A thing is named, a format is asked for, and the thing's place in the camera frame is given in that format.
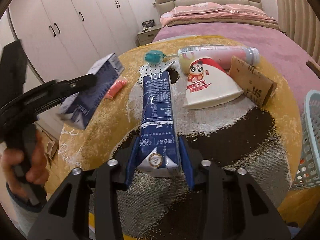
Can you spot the brown paper sleeve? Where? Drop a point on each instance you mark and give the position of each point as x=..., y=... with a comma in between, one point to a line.
x=256, y=86

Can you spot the white wardrobe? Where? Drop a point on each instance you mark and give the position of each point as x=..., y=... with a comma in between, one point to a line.
x=64, y=38

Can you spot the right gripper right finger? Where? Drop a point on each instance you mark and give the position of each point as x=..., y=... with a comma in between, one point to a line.
x=234, y=206

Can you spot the white blue carton box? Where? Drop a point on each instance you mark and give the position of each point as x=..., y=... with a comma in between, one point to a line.
x=78, y=109

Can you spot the bedside table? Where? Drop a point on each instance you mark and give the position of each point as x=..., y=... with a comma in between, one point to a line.
x=147, y=35

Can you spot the pink pillow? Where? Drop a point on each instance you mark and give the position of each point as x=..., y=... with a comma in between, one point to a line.
x=242, y=8
x=195, y=9

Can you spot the pink pillow left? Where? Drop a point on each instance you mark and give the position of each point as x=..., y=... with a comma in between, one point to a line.
x=195, y=9

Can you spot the yellow panda rug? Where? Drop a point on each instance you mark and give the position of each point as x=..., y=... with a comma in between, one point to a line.
x=266, y=141

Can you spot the dark blue milk carton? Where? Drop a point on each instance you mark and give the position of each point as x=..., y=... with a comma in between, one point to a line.
x=158, y=154

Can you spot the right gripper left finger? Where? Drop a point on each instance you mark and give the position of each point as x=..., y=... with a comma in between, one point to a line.
x=66, y=215

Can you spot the picture frame on nightstand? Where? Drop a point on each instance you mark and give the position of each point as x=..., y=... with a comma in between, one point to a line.
x=148, y=24

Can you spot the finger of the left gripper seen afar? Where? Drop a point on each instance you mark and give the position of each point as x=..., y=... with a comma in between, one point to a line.
x=66, y=88

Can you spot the pink small packet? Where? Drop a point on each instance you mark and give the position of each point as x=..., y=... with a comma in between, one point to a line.
x=116, y=87

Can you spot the light blue plastic basket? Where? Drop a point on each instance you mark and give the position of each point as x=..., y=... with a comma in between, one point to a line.
x=307, y=175

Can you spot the bed with purple cover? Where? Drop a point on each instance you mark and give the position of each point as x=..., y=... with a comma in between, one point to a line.
x=287, y=57

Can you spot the flattened panda paper cup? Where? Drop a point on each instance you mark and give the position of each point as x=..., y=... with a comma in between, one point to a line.
x=209, y=85

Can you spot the folded pink striped quilt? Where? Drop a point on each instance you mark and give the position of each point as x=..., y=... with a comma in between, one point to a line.
x=225, y=16

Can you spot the person left hand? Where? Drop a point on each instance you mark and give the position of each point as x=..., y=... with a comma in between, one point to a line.
x=37, y=174

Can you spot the white heart pattern wrapper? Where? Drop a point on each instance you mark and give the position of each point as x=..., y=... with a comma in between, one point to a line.
x=152, y=68

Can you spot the teal crumpled wrapper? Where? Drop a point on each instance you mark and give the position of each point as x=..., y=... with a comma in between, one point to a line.
x=154, y=56

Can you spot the beige left curtain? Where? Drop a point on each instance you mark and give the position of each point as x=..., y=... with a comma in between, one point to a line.
x=300, y=23

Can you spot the pink pillow right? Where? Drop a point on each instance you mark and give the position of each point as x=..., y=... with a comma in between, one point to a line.
x=242, y=8

